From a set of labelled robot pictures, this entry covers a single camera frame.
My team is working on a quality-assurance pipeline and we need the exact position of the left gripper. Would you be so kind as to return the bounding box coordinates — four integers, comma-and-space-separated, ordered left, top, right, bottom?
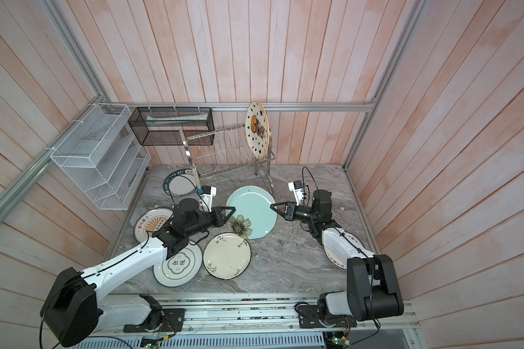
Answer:
185, 206, 237, 237

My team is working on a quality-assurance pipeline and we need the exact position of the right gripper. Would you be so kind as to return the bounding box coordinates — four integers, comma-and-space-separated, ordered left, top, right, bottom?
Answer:
271, 202, 320, 226

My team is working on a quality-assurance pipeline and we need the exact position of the mint green flower plate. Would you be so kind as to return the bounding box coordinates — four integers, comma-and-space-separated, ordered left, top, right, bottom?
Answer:
226, 186, 277, 239

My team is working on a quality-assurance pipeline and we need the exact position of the star pattern orange rim plate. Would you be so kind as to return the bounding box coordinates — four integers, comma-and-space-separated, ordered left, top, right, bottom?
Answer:
245, 101, 270, 159

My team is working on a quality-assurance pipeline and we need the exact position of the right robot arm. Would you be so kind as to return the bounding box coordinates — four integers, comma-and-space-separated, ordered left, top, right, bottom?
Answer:
270, 189, 404, 327

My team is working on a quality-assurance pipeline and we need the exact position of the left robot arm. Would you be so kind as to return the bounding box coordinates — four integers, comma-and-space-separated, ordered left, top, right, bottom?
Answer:
39, 199, 236, 348

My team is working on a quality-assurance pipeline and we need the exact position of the steel two-tier dish rack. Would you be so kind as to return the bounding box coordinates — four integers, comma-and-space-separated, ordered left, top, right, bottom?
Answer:
180, 125, 275, 193

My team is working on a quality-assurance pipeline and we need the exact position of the cream floral plate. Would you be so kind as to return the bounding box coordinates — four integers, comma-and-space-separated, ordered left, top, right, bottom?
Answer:
203, 233, 251, 280

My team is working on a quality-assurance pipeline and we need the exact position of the white plate dark green rim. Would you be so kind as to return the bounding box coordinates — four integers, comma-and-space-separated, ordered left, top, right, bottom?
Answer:
162, 168, 197, 197

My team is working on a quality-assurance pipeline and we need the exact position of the right orange sunburst plate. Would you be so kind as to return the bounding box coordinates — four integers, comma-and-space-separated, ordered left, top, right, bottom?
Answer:
323, 233, 363, 270

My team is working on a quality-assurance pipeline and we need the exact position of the orange sunburst plate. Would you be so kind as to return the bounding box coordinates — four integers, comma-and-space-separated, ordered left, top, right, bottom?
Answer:
323, 233, 363, 270
133, 208, 173, 243

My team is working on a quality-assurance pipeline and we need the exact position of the white plate green outline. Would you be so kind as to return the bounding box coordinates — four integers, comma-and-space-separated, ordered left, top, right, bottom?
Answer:
153, 244, 202, 288

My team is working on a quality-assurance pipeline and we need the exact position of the left orange sunburst plate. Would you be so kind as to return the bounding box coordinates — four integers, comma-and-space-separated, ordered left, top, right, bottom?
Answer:
133, 208, 173, 243

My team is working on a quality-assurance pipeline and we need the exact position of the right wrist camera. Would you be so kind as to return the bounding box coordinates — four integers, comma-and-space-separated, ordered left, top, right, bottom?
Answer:
288, 180, 307, 205

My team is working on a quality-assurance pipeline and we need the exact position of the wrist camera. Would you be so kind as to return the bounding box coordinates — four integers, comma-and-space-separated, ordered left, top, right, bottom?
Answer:
198, 186, 217, 212
288, 180, 307, 205

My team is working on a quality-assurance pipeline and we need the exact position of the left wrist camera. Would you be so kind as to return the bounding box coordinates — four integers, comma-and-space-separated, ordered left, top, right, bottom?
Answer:
198, 186, 217, 212

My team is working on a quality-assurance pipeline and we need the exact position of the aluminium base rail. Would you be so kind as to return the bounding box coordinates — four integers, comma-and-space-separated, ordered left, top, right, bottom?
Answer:
57, 293, 421, 349

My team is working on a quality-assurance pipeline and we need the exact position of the black mesh wall basket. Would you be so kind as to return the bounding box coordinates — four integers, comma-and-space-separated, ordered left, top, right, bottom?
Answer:
128, 106, 215, 146

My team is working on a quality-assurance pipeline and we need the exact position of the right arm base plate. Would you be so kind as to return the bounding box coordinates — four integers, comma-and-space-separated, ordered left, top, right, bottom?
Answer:
294, 302, 357, 330

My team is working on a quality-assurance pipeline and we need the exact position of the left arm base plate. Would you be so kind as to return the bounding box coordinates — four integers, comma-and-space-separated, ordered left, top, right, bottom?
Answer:
123, 308, 186, 333

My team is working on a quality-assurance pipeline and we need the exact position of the horizontal aluminium wall bar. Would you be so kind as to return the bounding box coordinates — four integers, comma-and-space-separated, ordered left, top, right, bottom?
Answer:
100, 102, 373, 113

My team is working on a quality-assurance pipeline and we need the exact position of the white wire mesh shelf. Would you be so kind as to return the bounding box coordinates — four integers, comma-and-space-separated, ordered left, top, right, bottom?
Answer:
51, 103, 151, 211

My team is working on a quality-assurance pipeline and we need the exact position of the right aluminium frame bar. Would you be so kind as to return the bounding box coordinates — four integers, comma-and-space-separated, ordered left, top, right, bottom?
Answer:
341, 1, 430, 172

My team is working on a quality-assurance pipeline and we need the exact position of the aluminium frame bar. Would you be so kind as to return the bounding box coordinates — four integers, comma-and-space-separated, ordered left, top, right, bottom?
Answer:
341, 1, 430, 172
0, 95, 106, 225

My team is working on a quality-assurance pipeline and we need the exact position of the left aluminium frame bar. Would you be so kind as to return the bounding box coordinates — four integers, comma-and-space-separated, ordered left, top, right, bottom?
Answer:
0, 95, 106, 225

